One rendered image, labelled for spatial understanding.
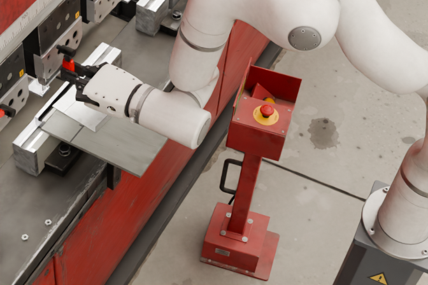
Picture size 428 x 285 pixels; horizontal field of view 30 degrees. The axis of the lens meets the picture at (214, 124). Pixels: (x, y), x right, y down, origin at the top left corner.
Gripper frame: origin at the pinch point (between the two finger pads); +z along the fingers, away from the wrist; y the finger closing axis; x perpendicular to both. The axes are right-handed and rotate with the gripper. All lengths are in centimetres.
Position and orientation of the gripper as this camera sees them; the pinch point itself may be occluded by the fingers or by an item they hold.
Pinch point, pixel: (72, 72)
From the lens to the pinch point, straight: 173.6
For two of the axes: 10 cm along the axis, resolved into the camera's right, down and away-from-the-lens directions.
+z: -8.9, -4.0, 2.2
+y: 4.5, -6.6, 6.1
